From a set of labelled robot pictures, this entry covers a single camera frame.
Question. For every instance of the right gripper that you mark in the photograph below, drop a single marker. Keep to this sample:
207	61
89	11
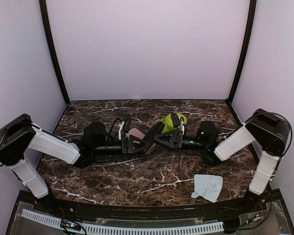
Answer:
176	137

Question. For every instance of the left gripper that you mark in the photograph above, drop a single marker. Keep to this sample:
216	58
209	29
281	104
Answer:
126	145

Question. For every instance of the black glasses case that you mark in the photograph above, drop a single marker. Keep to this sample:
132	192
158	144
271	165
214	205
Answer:
156	129

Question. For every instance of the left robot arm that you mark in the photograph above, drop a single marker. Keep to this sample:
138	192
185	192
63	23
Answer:
22	134

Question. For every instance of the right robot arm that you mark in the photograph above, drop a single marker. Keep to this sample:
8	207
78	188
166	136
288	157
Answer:
271	131

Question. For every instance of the green plate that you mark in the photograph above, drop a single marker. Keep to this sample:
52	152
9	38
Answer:
167	127

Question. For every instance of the green bowl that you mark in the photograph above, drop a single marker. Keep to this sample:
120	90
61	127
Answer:
169	121

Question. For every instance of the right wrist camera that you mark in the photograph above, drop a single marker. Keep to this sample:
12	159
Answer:
178	122

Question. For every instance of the black table front rail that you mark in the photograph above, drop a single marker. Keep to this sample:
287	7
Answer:
224	210

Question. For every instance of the white slotted cable duct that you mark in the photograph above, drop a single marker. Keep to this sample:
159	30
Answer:
119	227

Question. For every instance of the right black frame post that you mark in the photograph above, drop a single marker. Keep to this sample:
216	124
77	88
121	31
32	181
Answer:
244	50

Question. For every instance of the black frame post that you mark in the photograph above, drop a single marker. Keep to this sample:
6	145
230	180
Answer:
52	51
244	50

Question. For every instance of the left black frame post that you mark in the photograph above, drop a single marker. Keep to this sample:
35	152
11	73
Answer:
52	51

